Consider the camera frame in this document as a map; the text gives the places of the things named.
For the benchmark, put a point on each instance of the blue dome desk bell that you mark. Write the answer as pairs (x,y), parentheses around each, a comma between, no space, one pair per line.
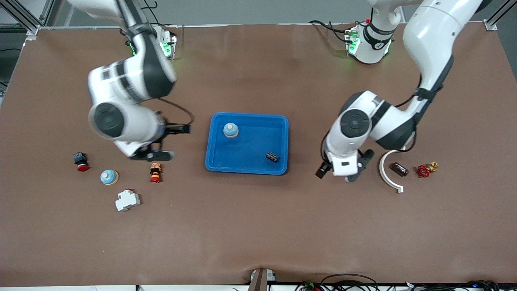
(230,130)
(109,177)

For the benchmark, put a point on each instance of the red push button switch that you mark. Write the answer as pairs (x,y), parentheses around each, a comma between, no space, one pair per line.
(80,161)

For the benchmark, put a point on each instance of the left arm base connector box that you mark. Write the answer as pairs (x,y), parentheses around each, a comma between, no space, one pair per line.
(352,40)

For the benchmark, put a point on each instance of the aluminium frame profile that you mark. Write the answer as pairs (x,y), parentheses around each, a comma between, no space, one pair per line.
(24,18)
(490,25)

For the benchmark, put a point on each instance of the orange red emergency stop button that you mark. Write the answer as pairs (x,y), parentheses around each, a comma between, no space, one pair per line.
(155,171)

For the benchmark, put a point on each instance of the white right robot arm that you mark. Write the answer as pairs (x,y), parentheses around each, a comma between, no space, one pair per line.
(121,85)

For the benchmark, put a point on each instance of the short black cylindrical capacitor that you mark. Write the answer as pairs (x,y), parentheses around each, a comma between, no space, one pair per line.
(272,156)

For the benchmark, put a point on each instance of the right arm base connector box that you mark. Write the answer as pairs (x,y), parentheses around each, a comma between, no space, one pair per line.
(169,44)

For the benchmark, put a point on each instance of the brown table cover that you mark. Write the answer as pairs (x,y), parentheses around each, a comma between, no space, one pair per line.
(258,226)

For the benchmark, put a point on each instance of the red handwheel brass valve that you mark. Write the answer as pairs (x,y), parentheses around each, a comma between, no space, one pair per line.
(423,171)

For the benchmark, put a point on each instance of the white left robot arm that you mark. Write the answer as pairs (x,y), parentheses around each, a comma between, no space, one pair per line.
(428,40)

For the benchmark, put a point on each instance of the metal table edge bracket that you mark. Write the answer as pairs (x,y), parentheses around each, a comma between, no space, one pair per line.
(260,279)

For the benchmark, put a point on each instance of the long dark cylindrical capacitor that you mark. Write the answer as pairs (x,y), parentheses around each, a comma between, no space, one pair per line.
(399,169)

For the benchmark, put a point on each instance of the blue plastic tray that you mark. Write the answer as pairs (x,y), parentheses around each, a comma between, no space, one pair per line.
(250,161)

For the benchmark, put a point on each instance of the white circuit breaker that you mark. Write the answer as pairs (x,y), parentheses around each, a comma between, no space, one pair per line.
(127,201)

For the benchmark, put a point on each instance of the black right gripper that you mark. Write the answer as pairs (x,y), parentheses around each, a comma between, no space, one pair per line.
(176,129)

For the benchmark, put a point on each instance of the white curved plastic bracket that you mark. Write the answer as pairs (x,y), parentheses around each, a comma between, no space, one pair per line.
(387,182)

